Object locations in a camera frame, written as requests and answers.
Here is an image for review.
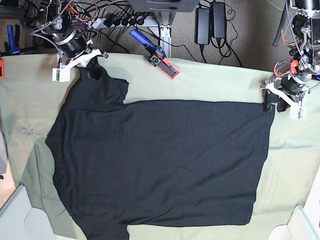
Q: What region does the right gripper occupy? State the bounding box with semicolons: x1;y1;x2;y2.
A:
65;48;108;80

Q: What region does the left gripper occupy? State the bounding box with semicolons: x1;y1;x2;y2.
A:
260;79;293;113

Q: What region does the black T-shirt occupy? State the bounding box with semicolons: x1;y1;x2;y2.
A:
45;69;275;240

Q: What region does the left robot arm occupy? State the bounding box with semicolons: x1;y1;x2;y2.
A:
260;0;320;119

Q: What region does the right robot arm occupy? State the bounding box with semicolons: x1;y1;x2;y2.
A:
30;0;108;83

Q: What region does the blue orange bar clamp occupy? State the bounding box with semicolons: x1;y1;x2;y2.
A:
129;29;180;80

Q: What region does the light green table cloth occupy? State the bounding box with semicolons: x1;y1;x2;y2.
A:
0;53;320;240

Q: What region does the blue clamp at left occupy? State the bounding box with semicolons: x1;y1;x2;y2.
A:
4;24;21;56

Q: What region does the orange clamp jaw left edge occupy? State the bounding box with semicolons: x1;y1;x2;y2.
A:
0;59;4;78

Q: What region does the black power brick pair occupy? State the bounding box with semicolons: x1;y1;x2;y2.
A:
194;1;227;45

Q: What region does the white bin right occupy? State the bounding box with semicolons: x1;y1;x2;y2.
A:
267;205;320;240

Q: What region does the white bin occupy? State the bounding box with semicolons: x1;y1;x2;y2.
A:
0;185;56;240
267;205;320;240

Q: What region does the white bin left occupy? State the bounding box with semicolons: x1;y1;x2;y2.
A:
0;185;56;240

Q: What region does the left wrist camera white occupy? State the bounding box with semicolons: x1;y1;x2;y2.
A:
289;104;306;120

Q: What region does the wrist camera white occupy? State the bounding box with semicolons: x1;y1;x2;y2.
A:
51;68;71;83
289;104;306;120

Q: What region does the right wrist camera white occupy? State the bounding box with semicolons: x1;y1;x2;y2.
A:
51;68;71;83

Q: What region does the aluminium frame post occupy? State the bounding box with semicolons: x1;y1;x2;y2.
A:
154;12;176;58

